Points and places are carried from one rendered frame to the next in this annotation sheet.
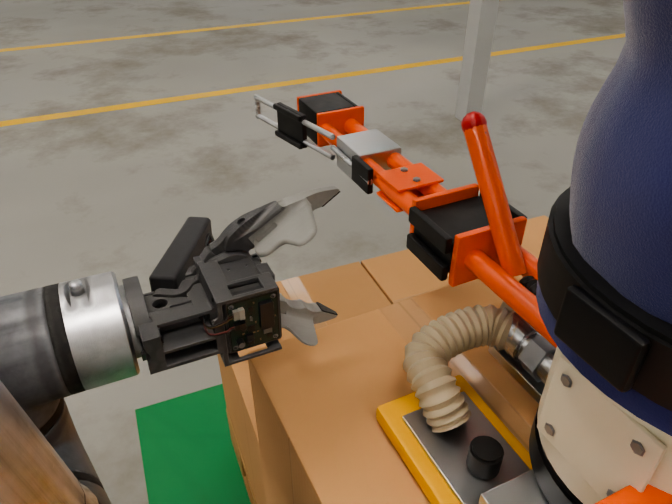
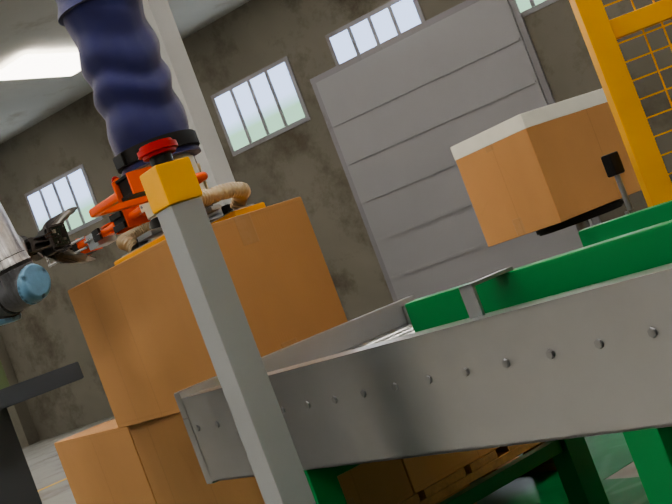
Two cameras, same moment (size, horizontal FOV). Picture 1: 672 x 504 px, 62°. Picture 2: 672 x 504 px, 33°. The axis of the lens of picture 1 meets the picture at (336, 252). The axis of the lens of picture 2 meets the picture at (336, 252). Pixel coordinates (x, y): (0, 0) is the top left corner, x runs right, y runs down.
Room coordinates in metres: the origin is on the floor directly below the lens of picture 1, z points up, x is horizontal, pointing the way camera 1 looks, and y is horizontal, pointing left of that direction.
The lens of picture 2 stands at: (-2.69, 0.09, 0.73)
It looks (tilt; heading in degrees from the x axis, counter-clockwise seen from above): 1 degrees up; 347
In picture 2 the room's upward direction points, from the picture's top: 21 degrees counter-clockwise
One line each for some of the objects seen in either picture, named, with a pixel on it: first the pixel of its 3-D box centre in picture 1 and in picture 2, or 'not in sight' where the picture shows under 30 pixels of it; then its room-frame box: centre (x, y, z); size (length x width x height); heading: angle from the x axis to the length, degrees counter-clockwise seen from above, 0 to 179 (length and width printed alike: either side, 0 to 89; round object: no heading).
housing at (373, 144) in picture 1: (367, 156); (101, 238); (0.68, -0.04, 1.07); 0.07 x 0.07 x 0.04; 25
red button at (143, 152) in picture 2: not in sight; (159, 154); (-0.81, -0.12, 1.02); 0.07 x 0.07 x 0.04
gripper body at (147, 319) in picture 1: (205, 306); (43, 243); (0.37, 0.11, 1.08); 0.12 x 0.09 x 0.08; 115
